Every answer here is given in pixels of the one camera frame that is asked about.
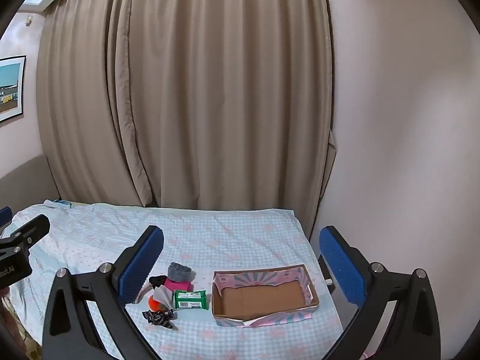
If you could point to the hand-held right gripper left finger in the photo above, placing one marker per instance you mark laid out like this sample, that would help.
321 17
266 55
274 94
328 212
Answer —
140 266

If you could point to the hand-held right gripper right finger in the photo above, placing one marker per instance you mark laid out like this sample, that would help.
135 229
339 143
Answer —
341 266

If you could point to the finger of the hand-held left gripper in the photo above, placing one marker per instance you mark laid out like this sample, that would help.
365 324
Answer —
32 228
4 215

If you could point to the grey sock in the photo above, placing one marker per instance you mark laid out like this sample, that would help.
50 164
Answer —
180 272

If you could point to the pink pouch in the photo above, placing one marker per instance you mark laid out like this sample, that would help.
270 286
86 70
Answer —
179 287

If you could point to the printed cardboard box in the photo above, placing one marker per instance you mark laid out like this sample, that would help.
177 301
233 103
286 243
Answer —
258 296

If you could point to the black scrunchie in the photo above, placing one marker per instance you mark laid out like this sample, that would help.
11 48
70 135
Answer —
157 280

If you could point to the white tissue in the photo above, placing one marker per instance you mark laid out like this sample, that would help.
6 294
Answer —
163 294

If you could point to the orange ball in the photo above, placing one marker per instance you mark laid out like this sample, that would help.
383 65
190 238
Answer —
153 303

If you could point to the small blue cloth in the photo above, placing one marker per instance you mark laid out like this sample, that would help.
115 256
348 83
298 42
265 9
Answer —
63 203

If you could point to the dark patterned scrunchie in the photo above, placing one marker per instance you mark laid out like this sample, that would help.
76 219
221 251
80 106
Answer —
159 317

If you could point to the green wipes packet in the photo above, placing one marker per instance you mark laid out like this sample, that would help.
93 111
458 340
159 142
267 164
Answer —
191 300

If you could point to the checked floral bed sheet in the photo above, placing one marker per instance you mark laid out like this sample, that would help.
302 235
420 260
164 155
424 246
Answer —
232 240

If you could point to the framed wall poster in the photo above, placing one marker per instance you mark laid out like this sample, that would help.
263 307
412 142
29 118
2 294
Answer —
10 88

